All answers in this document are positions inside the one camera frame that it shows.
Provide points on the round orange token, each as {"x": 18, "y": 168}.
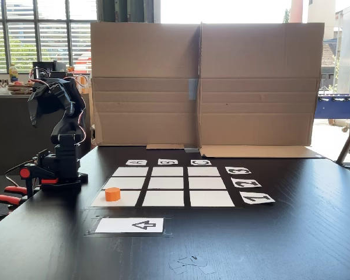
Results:
{"x": 112, "y": 195}

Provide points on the white nine-square grid sheet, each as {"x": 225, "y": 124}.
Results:
{"x": 186, "y": 186}

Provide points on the wooden tray with fruit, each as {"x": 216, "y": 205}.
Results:
{"x": 19, "y": 87}

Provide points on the black glass-front cabinet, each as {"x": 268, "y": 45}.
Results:
{"x": 58, "y": 65}

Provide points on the dark counter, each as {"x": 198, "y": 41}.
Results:
{"x": 8, "y": 131}

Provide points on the yellow bottle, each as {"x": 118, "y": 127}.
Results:
{"x": 13, "y": 73}

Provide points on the black clamp with red knob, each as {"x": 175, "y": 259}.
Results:
{"x": 32, "y": 175}

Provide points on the brown cardboard panel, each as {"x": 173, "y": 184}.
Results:
{"x": 259, "y": 73}
{"x": 146, "y": 58}

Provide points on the paper sheet letter A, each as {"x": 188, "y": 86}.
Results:
{"x": 136, "y": 162}

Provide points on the paper sheet letter B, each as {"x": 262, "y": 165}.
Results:
{"x": 167, "y": 161}

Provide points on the grey tape strip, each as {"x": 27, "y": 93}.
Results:
{"x": 193, "y": 89}
{"x": 191, "y": 150}

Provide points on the white arrow paper sheet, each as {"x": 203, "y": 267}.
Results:
{"x": 128, "y": 225}

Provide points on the paper sheet letter C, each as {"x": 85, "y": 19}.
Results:
{"x": 201, "y": 162}

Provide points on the paper sheet number 3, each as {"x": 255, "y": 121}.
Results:
{"x": 238, "y": 170}

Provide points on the paper sheet number 2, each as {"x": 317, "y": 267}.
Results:
{"x": 246, "y": 183}

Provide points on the paper sheet number 1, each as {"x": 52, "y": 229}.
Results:
{"x": 256, "y": 198}

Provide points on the blue foosball table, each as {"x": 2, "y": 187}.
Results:
{"x": 338, "y": 106}

